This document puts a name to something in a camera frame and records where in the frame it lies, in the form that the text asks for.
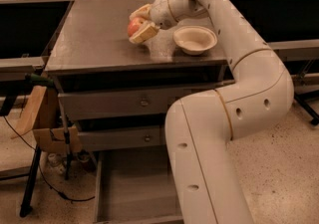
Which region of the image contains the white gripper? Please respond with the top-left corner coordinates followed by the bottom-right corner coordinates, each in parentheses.
top-left (129, 0), bottom-right (177, 44)

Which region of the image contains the red apple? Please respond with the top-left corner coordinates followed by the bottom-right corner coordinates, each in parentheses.
top-left (128, 17), bottom-right (145, 37)

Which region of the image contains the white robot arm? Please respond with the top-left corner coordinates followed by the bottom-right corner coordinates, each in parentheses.
top-left (130, 0), bottom-right (294, 224)

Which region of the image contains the grey wooden drawer cabinet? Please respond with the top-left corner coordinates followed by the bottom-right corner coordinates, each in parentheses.
top-left (44, 0), bottom-right (235, 156)

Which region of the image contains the grey top drawer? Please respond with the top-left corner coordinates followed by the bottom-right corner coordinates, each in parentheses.
top-left (59, 83), bottom-right (222, 121)

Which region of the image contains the grey middle drawer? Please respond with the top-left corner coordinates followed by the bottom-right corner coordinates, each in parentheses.
top-left (78, 125), bottom-right (165, 151)

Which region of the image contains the grey open bottom drawer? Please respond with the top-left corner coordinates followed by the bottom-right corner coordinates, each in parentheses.
top-left (94, 146), bottom-right (183, 224)

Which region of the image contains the white paper bowl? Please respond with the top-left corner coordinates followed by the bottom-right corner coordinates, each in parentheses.
top-left (172, 26), bottom-right (217, 56)

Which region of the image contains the brown cardboard piece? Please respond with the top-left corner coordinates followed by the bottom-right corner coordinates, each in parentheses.
top-left (10, 85), bottom-right (83, 154)

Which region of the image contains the black floor stand base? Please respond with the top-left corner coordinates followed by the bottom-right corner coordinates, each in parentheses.
top-left (294, 90), bottom-right (319, 126)

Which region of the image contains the black tripod stand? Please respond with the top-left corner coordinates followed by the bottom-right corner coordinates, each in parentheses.
top-left (20, 114), bottom-right (73, 218)

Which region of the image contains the green handled tool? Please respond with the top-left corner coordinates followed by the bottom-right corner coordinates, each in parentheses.
top-left (25, 74), bottom-right (54, 88)

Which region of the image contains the grey left barrier rail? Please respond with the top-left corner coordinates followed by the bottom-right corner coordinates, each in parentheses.
top-left (0, 57), bottom-right (45, 82)

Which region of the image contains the grey barrier rail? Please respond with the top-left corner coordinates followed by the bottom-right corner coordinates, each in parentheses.
top-left (0, 57), bottom-right (45, 82)
top-left (269, 39), bottom-right (319, 62)

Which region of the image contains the grey right barrier rail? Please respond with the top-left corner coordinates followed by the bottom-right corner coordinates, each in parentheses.
top-left (269, 39), bottom-right (319, 62)

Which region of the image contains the black cable on floor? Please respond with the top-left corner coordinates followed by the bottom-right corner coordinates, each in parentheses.
top-left (2, 114), bottom-right (96, 203)

